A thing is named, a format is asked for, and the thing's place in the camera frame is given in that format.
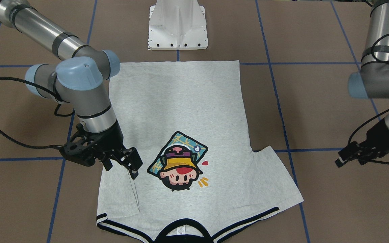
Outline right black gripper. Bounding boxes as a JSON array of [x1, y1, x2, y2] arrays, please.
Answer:
[[86, 121, 143, 180]]

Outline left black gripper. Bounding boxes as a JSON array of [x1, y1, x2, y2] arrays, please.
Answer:
[[335, 119, 389, 168]]

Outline grey cartoon print t-shirt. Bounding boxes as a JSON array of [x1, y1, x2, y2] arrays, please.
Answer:
[[96, 60, 304, 243]]

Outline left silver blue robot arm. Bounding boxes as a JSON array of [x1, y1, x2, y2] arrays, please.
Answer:
[[335, 0, 389, 168]]

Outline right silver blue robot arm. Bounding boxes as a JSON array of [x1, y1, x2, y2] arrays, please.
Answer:
[[0, 0, 142, 179]]

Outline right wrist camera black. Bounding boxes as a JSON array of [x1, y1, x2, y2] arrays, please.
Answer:
[[58, 131, 96, 167]]

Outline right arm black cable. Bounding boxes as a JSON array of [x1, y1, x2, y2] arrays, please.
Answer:
[[0, 77, 77, 150]]

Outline white camera stand post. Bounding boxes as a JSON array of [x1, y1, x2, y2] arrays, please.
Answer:
[[147, 0, 208, 50]]

